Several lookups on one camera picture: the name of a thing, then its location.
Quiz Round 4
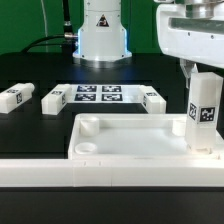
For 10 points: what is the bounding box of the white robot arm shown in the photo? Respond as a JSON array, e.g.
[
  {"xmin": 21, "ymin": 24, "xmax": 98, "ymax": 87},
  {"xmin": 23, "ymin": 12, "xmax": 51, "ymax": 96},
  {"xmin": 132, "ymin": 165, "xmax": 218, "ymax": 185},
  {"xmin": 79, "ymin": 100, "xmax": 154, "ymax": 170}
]
[{"xmin": 73, "ymin": 0, "xmax": 224, "ymax": 77}]

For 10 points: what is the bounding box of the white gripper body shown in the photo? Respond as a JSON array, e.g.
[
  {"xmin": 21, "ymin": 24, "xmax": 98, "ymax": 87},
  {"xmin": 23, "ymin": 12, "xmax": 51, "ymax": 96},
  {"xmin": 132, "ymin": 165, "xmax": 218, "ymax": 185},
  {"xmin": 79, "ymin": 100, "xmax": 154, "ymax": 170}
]
[{"xmin": 156, "ymin": 2, "xmax": 224, "ymax": 68}]

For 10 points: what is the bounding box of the white L-shaped fence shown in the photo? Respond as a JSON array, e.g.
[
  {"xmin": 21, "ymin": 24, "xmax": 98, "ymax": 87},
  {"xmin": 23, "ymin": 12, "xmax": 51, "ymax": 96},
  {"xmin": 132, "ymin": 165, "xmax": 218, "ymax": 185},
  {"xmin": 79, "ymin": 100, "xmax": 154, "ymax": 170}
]
[{"xmin": 0, "ymin": 128, "xmax": 224, "ymax": 188}]

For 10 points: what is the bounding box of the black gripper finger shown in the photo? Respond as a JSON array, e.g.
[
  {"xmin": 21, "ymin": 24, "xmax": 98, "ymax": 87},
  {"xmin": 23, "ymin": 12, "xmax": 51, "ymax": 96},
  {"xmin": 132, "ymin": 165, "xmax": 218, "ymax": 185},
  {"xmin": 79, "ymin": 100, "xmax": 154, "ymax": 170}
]
[{"xmin": 180, "ymin": 59, "xmax": 198, "ymax": 88}]

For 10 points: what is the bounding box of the fiducial marker sheet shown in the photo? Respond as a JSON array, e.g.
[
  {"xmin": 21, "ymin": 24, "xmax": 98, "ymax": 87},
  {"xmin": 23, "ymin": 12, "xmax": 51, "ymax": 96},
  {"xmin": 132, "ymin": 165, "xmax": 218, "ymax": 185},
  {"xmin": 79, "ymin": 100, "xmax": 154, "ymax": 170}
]
[{"xmin": 68, "ymin": 84, "xmax": 140, "ymax": 103}]

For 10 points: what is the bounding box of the black cable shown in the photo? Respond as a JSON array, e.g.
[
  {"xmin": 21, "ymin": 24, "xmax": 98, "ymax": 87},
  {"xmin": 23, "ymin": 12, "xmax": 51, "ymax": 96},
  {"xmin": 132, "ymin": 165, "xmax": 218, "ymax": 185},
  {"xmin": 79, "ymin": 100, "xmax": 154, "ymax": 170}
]
[{"xmin": 21, "ymin": 0, "xmax": 80, "ymax": 53}]

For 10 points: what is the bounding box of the white desk top tray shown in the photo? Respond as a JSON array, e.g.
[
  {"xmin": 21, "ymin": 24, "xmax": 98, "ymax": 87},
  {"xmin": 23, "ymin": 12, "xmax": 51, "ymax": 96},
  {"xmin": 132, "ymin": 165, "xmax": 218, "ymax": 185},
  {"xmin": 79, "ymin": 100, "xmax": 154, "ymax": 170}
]
[{"xmin": 68, "ymin": 113, "xmax": 224, "ymax": 160}]

